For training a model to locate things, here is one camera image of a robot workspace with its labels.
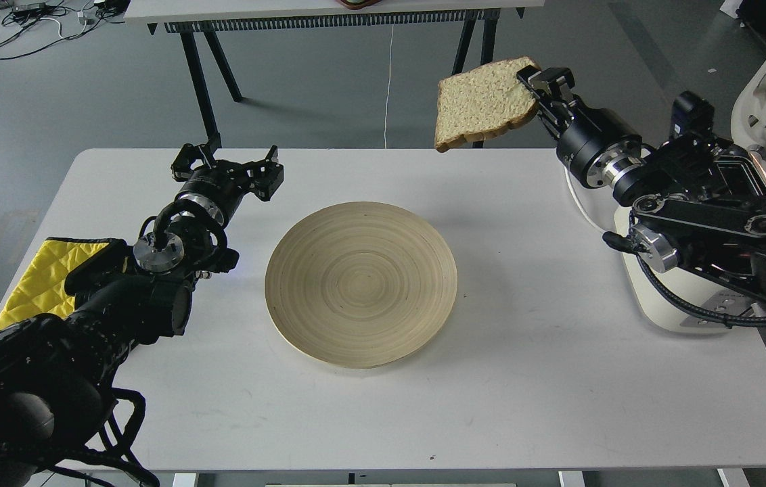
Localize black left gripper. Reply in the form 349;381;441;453
171;141;284;216

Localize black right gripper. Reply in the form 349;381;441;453
516;66;644;190

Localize slice of bread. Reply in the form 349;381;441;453
434;56;539;152

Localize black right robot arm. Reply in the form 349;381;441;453
516;66;766;327

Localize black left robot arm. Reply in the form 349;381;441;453
0;135;284;486

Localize white chrome toaster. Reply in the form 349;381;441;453
613;149;766;332

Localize background table with black legs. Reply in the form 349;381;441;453
123;1;544;137

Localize round wooden plate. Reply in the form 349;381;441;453
265;202;458;369

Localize brown object on background table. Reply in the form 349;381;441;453
337;0;380;10

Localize yellow quilted cloth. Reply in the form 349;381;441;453
0;237;127;331

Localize white hanging cable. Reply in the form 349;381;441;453
383;24;395;149

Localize floor cables and power strips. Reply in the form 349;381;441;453
0;0;131;71

